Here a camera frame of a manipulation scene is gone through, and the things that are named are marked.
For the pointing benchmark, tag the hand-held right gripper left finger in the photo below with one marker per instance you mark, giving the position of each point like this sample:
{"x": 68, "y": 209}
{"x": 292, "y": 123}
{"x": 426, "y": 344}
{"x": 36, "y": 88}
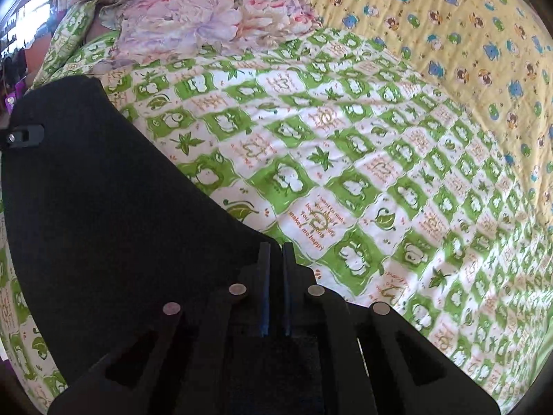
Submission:
{"x": 264, "y": 294}

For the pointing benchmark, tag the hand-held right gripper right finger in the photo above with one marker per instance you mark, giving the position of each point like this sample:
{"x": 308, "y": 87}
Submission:
{"x": 287, "y": 294}

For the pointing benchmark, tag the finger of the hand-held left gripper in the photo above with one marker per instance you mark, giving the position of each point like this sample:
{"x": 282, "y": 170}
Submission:
{"x": 26, "y": 134}

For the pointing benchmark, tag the black pants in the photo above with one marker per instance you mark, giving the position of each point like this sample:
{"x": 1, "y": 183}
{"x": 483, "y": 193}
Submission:
{"x": 108, "y": 224}

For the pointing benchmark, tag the purple object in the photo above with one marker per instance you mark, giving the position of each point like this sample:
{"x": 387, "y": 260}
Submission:
{"x": 12, "y": 97}

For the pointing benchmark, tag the green and white printed pillow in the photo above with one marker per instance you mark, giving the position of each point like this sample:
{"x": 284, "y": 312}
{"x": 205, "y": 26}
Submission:
{"x": 71, "y": 34}

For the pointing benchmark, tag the green and white printed bedsheet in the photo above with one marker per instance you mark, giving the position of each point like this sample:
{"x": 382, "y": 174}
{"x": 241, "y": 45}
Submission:
{"x": 345, "y": 160}

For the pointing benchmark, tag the beige striped cloth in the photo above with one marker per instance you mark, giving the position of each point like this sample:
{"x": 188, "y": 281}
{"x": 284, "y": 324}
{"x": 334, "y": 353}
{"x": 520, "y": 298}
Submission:
{"x": 110, "y": 8}

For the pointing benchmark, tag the pink floral quilt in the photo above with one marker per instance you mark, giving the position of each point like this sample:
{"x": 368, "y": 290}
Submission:
{"x": 216, "y": 21}

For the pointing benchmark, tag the yellow cartoon printed blanket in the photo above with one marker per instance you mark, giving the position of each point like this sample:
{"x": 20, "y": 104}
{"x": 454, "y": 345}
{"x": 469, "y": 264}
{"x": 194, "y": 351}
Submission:
{"x": 436, "y": 21}

